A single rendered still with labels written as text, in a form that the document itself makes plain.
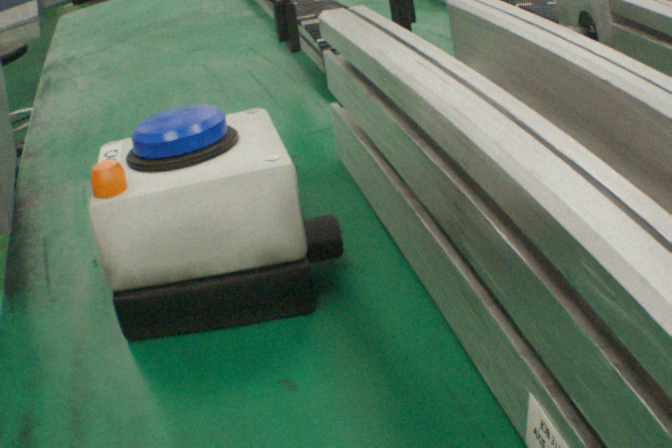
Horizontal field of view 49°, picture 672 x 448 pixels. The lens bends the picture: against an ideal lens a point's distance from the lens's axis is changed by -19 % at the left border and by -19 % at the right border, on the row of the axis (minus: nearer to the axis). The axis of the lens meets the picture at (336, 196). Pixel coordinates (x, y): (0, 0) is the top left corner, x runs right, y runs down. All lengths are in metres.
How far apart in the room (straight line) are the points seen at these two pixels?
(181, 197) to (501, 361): 0.13
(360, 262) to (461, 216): 0.11
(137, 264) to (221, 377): 0.05
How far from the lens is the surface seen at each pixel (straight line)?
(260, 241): 0.32
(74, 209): 0.50
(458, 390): 0.28
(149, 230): 0.31
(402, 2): 0.65
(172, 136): 0.32
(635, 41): 0.50
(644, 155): 0.29
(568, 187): 0.20
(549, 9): 0.73
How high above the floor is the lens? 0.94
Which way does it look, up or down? 22 degrees down
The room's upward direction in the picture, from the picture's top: 8 degrees counter-clockwise
